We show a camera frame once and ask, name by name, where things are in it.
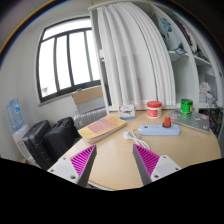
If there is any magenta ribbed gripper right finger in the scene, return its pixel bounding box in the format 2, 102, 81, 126
133, 144, 180, 185

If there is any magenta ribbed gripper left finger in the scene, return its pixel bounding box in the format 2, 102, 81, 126
48, 145, 97, 188

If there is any red charger plug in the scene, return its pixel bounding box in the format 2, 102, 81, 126
162, 116, 171, 128

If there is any black suitcase right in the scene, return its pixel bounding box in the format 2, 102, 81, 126
44, 117, 81, 160

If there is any black suitcase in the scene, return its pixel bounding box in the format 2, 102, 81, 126
23, 120, 52, 170
44, 117, 81, 160

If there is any light blue power strip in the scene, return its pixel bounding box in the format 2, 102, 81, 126
140, 125, 180, 136

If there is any yellow and pink book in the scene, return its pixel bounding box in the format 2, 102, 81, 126
79, 114, 127, 144

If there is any silver ribbed suitcase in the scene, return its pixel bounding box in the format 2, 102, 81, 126
73, 107, 107, 129

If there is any black suitcase left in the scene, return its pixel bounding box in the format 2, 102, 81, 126
23, 120, 52, 170

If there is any white jar red lid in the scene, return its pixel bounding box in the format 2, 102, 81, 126
147, 101, 162, 118

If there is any small white printed box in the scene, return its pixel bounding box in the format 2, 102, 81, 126
118, 105, 135, 120

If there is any grey laptop with stickers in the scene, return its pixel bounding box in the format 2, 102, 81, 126
169, 109, 210, 133

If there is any green jar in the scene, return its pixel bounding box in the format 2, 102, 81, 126
181, 99, 193, 116

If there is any cardboard box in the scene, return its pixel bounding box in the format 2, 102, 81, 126
72, 86, 103, 105

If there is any water dispenser with blue bottle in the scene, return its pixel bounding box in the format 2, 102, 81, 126
6, 98, 35, 165

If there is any white curtain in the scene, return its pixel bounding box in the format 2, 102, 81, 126
97, 2, 176, 109

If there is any black framed window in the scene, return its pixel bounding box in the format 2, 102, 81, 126
36, 17, 100, 103

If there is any white shelf unit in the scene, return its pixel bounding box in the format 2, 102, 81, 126
89, 0, 224, 144

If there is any white power cable with plug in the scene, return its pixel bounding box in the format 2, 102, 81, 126
122, 128, 152, 151

